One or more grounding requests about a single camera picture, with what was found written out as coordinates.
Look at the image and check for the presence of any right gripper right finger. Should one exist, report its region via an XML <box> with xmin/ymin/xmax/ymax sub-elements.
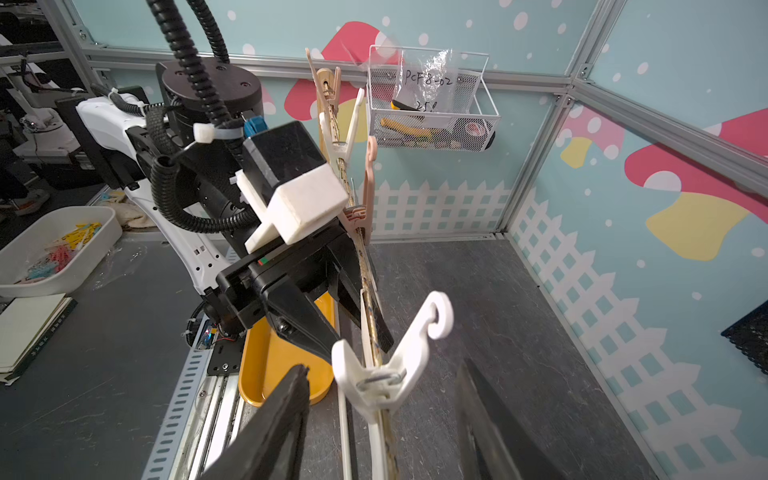
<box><xmin>456</xmin><ymin>359</ymin><xmax>563</xmax><ymax>479</ymax></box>

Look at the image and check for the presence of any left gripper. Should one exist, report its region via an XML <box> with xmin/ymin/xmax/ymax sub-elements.
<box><xmin>206</xmin><ymin>219</ymin><xmax>394</xmax><ymax>363</ymax></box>

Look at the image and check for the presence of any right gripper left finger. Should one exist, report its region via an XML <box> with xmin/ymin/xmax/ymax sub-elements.
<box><xmin>201</xmin><ymin>365</ymin><xmax>310</xmax><ymax>479</ymax></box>

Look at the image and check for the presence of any pink clothespin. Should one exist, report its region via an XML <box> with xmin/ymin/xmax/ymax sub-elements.
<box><xmin>305</xmin><ymin>48</ymin><xmax>342</xmax><ymax>161</ymax></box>
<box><xmin>339</xmin><ymin>136</ymin><xmax>378</xmax><ymax>245</ymax></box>

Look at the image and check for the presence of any white clothespin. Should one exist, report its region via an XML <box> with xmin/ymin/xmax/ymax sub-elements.
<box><xmin>318</xmin><ymin>88</ymin><xmax>366</xmax><ymax>205</ymax></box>
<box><xmin>331</xmin><ymin>291</ymin><xmax>454</xmax><ymax>479</ymax></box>

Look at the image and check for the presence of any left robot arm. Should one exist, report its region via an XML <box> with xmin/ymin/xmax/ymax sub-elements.
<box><xmin>74</xmin><ymin>1</ymin><xmax>394</xmax><ymax>360</ymax></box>

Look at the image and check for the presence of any yellow plastic tray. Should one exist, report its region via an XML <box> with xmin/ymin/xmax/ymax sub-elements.
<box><xmin>238</xmin><ymin>318</ymin><xmax>334</xmax><ymax>408</ymax></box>

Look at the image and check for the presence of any black tape roll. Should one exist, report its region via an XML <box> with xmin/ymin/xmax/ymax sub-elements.
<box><xmin>454</xmin><ymin>118</ymin><xmax>496</xmax><ymax>152</ymax></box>

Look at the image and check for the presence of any white bin of clips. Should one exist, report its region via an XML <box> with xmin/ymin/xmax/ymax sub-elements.
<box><xmin>1</xmin><ymin>206</ymin><xmax>122</xmax><ymax>298</ymax></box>

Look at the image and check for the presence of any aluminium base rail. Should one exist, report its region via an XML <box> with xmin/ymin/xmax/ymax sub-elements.
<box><xmin>141</xmin><ymin>339</ymin><xmax>244</xmax><ymax>479</ymax></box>

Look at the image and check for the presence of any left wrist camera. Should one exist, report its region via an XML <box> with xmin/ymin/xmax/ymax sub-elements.
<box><xmin>236</xmin><ymin>121</ymin><xmax>349</xmax><ymax>253</ymax></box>

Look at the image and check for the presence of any white wire wall basket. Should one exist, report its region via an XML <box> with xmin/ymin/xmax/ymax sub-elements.
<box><xmin>366</xmin><ymin>44</ymin><xmax>501</xmax><ymax>151</ymax></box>

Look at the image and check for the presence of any black mesh wall basket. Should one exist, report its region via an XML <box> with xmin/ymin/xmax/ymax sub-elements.
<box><xmin>721</xmin><ymin>301</ymin><xmax>768</xmax><ymax>375</ymax></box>

